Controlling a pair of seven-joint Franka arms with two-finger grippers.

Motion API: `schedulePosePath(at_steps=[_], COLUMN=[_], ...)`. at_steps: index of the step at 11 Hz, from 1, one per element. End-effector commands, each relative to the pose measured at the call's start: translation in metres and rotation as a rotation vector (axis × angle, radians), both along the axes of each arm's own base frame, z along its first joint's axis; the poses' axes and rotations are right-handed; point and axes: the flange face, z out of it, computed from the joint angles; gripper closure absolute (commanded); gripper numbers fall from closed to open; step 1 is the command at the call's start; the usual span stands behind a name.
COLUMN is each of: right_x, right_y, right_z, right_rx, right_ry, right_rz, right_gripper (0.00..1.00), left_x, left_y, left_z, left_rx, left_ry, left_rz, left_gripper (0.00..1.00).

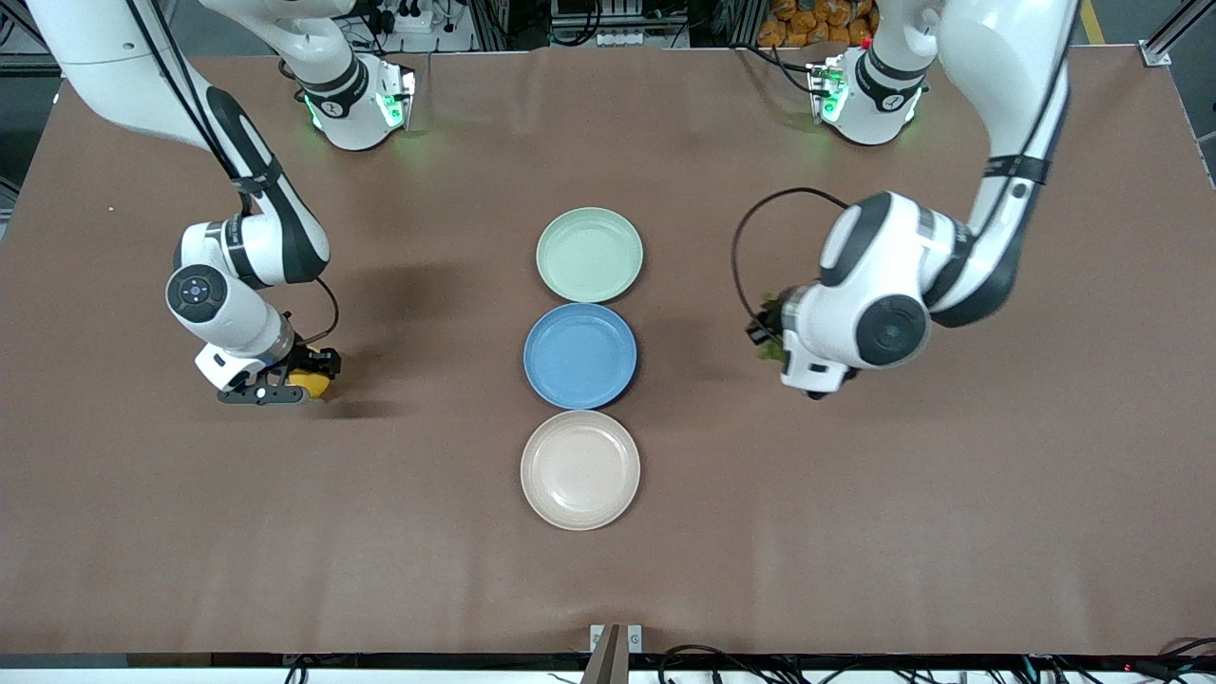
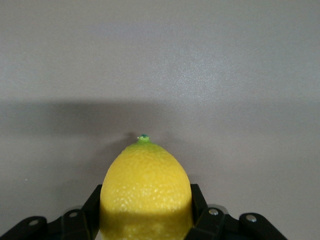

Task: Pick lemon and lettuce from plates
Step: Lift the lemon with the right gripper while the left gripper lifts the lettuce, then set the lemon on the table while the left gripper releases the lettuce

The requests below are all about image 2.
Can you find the yellow lemon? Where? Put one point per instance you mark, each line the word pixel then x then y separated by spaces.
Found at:
pixel 146 187

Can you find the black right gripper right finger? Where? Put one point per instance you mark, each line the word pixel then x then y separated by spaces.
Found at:
pixel 217 225

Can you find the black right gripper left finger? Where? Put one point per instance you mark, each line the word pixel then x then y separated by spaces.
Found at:
pixel 70 222

